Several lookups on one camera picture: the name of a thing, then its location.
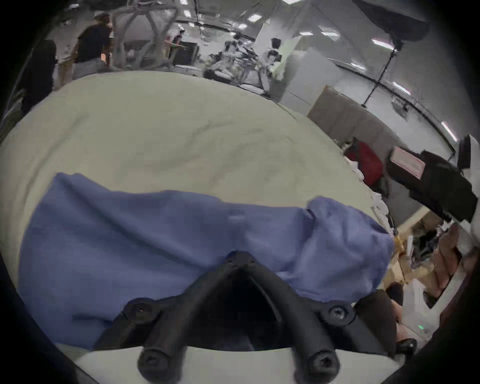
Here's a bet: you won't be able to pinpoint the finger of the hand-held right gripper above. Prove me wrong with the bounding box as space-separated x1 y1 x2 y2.
387 147 478 223

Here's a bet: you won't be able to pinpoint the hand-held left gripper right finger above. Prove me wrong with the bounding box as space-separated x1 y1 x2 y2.
240 253 391 384

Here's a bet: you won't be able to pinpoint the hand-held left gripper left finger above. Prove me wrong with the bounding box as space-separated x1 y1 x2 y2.
94 253 244 384

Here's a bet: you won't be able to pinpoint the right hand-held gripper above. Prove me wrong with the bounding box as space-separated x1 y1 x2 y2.
407 135 480 339

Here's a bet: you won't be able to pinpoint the blue shirt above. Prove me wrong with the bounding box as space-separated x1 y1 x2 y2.
18 172 395 352

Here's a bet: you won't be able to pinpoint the person's right hand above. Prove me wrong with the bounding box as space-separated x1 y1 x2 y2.
425 225 464 298

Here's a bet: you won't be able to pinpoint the person's legs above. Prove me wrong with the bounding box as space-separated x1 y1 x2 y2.
356 282 418 358

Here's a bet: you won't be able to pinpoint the white cloth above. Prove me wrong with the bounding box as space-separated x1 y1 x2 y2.
345 157 395 235

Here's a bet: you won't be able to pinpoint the red bag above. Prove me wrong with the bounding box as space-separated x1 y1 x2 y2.
344 138 384 187

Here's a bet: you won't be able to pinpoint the padded brown headboard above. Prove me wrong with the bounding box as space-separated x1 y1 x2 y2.
307 85 441 226

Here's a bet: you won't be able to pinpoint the black lamp on tripod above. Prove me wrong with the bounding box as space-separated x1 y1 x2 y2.
352 0 432 109

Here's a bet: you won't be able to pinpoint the bed with pale green sheet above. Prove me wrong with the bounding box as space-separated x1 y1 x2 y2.
0 69 394 384

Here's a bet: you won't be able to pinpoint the group of white robots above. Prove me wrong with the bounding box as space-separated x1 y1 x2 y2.
203 37 286 96

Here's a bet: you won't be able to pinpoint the grey metal frame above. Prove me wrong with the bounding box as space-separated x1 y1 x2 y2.
112 0 181 70

